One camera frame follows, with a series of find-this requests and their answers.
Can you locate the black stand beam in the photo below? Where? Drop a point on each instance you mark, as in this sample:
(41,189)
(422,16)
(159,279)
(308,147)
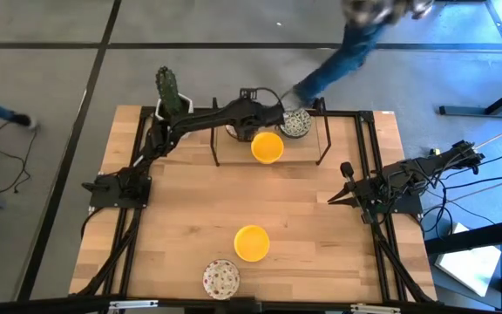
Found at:
(473,112)

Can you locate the black table-level camera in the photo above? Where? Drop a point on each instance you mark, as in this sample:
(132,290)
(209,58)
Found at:
(245,305)

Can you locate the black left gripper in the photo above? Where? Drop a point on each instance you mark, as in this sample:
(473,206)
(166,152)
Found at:
(259,117)

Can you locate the wooden shelf black metal frame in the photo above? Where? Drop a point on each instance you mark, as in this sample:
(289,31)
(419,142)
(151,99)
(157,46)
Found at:
(233,152)

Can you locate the blue floral mini bowl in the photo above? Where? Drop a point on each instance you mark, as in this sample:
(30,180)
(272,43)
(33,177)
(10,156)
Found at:
(296,124)

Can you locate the silver aluminium bracket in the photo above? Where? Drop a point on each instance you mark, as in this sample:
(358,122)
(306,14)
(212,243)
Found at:
(133,304)
(375,309)

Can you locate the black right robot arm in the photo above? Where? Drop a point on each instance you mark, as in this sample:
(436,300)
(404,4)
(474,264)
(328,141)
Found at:
(425,170)

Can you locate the black frame crossbar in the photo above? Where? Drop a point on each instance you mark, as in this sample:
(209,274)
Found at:
(181,304)

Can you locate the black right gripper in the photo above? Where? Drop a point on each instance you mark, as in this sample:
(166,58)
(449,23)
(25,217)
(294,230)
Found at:
(373,189)

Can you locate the black table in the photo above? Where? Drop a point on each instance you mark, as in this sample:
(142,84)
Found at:
(464,240)

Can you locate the yellow plastic mini bowl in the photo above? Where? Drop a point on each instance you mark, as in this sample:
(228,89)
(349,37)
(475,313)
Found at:
(251,243)
(268,149)

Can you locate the white panel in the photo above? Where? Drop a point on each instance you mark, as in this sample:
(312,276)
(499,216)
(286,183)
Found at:
(469,261)

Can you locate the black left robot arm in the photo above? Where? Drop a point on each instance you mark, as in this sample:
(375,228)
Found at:
(198,120)

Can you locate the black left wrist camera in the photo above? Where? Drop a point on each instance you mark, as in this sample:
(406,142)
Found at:
(248,92)

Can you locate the black aluminium table frame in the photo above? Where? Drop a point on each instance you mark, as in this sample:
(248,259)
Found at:
(360,139)

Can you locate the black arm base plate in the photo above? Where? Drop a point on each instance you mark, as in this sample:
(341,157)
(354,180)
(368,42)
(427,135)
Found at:
(408,208)
(103,201)

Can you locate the green cactus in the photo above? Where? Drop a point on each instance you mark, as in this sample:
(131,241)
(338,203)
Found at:
(169,91)

